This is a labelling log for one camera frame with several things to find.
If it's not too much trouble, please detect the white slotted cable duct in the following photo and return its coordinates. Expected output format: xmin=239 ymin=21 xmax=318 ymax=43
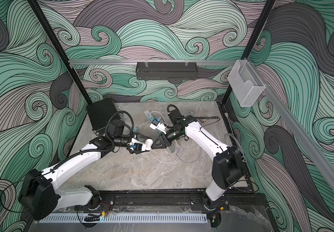
xmin=39 ymin=213 xmax=208 ymax=224

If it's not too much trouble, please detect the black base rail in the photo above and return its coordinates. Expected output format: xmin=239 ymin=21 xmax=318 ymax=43
xmin=53 ymin=188 xmax=268 ymax=212

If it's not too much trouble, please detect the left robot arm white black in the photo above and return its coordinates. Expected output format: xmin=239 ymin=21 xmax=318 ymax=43
xmin=18 ymin=113 xmax=153 ymax=220

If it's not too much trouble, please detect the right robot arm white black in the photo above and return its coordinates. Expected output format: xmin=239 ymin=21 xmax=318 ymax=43
xmin=150 ymin=104 xmax=245 ymax=202

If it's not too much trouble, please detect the white usb cable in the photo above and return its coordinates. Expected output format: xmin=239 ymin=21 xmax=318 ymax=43
xmin=149 ymin=147 xmax=182 ymax=163

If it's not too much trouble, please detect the black wall shelf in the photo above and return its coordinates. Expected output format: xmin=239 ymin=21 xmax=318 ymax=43
xmin=136 ymin=62 xmax=198 ymax=81

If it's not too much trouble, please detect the white power strip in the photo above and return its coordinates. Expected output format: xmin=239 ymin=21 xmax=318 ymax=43
xmin=144 ymin=110 xmax=160 ymax=130

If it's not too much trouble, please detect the black metal box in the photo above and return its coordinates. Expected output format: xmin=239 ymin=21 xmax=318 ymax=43
xmin=86 ymin=97 xmax=118 ymax=135

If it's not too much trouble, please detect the clear mesh wall bin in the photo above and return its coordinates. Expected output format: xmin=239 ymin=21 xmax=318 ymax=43
xmin=228 ymin=60 xmax=265 ymax=107

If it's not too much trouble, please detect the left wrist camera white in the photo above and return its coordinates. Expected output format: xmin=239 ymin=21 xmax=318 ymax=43
xmin=127 ymin=142 xmax=143 ymax=154

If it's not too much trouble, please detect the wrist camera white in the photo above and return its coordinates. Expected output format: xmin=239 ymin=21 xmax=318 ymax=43
xmin=127 ymin=142 xmax=143 ymax=154
xmin=150 ymin=119 xmax=167 ymax=134

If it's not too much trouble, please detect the small colourful card box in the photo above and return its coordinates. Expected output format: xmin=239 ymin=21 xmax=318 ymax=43
xmin=198 ymin=117 xmax=211 ymax=125

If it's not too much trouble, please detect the white earbud case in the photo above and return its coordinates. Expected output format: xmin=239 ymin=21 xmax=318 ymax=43
xmin=145 ymin=139 xmax=153 ymax=151

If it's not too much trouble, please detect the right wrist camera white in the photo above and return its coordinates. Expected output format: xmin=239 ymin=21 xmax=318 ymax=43
xmin=150 ymin=119 xmax=167 ymax=134

